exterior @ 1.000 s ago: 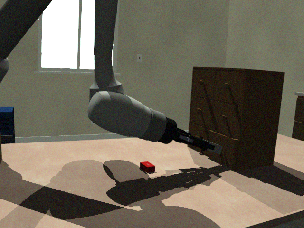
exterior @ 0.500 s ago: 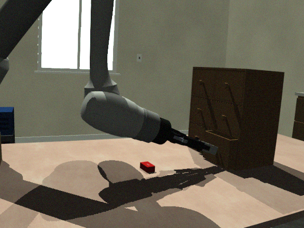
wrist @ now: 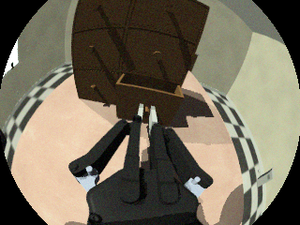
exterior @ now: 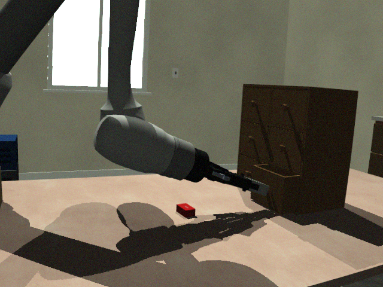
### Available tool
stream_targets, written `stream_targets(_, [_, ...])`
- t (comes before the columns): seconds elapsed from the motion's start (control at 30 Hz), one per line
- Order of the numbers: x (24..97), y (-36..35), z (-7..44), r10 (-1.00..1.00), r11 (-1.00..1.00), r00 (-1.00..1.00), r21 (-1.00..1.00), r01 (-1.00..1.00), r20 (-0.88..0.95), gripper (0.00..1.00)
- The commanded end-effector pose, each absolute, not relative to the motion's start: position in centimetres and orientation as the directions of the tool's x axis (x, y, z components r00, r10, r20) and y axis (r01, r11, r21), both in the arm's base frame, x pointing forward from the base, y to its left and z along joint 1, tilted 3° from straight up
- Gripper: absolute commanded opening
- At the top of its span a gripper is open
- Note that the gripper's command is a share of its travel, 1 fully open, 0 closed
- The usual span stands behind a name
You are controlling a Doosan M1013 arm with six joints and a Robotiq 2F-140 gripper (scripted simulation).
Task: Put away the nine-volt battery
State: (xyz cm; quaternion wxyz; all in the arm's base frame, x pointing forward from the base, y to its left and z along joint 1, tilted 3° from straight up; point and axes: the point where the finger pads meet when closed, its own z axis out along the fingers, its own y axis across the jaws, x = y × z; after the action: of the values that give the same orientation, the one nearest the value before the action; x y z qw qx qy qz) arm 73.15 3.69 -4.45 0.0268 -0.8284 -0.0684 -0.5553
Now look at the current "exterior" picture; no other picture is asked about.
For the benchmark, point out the brown wooden chest of drawers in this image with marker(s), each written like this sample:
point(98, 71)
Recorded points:
point(327, 146)

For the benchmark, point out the small red block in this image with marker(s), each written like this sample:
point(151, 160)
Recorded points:
point(185, 210)

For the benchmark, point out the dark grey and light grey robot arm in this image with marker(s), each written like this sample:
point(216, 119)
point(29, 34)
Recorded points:
point(131, 142)

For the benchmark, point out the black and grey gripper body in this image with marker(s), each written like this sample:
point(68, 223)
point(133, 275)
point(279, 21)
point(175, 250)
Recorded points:
point(202, 168)

